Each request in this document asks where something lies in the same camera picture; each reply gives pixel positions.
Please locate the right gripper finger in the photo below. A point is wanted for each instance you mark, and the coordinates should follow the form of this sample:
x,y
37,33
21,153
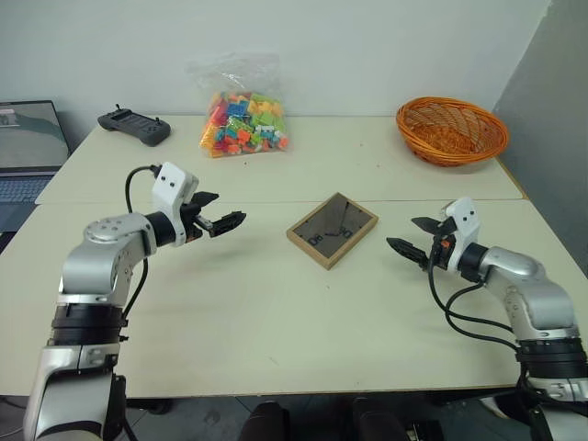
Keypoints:
x,y
429,225
409,250

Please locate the grey laptop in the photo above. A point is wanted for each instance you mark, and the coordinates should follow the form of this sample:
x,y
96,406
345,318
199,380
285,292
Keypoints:
x,y
27,138

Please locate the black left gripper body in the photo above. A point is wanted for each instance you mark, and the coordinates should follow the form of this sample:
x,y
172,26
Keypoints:
x,y
190,220

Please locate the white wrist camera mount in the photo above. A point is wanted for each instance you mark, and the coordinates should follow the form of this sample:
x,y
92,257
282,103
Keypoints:
x,y
466,216
172,184

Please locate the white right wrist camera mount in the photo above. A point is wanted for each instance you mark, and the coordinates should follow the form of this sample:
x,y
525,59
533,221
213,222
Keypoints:
x,y
466,216

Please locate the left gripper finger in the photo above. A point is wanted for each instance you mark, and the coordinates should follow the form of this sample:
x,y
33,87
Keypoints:
x,y
229,222
206,198

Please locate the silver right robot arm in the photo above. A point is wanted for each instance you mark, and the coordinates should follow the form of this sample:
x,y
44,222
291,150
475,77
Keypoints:
x,y
542,294

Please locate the dark rounded shape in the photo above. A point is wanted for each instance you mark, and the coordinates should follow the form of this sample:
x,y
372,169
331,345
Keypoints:
x,y
264,422

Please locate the orange woven basket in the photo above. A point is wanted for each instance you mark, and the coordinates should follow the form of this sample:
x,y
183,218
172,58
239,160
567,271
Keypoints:
x,y
450,133

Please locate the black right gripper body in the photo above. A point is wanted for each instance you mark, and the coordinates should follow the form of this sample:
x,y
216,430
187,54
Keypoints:
x,y
441,250

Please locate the black handheld controller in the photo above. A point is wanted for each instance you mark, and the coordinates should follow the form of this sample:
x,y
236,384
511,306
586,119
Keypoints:
x,y
133,126

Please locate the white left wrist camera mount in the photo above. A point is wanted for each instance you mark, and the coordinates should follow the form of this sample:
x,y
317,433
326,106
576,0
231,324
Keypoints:
x,y
172,184

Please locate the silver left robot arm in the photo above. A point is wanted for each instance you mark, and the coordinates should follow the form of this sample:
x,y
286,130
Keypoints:
x,y
105,257

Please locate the plastic bag of colourful bricks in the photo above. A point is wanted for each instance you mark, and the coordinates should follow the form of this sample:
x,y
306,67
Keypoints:
x,y
243,124

